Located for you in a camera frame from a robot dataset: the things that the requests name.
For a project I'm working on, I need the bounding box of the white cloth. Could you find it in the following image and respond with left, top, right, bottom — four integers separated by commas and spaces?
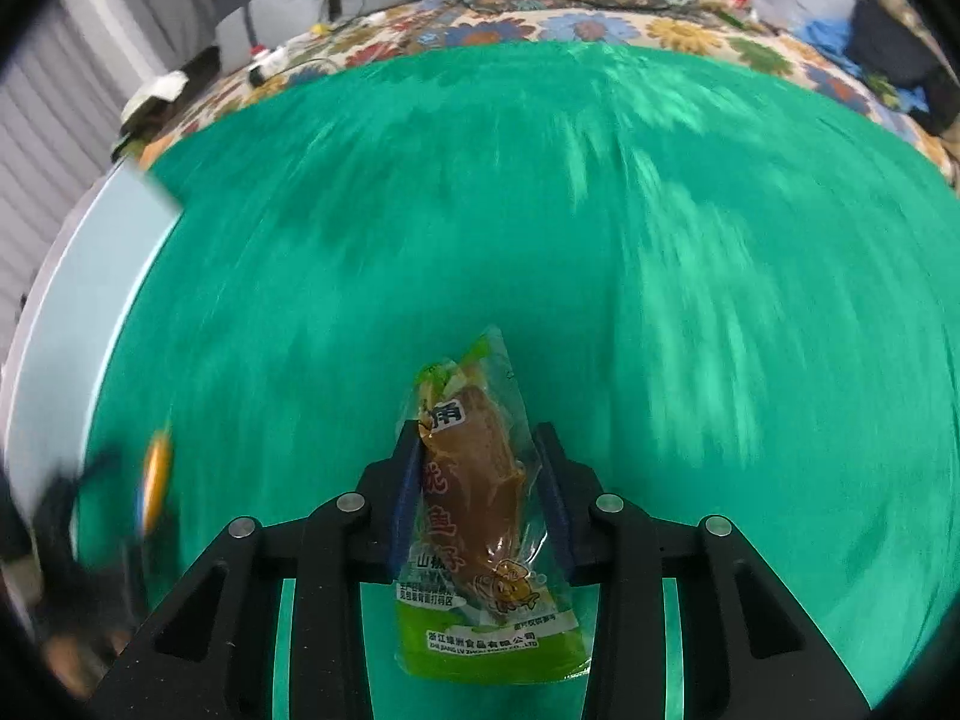
120, 71, 188, 140

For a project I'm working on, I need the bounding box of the green fish snack packet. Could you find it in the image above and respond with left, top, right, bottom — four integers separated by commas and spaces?
395, 326, 590, 685

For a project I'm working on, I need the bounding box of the grey curtain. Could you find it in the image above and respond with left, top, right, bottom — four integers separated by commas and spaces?
0, 0, 218, 316

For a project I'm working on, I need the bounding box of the blue cloth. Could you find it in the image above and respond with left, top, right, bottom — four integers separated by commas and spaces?
795, 15, 931, 110

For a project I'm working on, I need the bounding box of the black clothing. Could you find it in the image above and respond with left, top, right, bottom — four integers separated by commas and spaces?
851, 0, 960, 136

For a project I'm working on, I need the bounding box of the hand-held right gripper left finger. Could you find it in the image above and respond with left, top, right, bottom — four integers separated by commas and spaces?
90, 420, 425, 720

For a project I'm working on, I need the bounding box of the green patterned blanket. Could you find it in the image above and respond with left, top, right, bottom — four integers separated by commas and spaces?
75, 41, 960, 720

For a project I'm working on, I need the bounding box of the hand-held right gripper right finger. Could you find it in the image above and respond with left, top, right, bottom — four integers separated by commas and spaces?
531, 422, 875, 720

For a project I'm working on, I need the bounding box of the floral bedsheet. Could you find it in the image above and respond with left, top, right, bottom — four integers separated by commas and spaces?
139, 0, 960, 188

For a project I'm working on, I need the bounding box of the orange sausage stick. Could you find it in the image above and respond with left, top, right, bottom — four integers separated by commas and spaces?
137, 424, 178, 538

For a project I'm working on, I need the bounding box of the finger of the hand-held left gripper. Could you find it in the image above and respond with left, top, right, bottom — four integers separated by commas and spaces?
73, 450, 156, 500

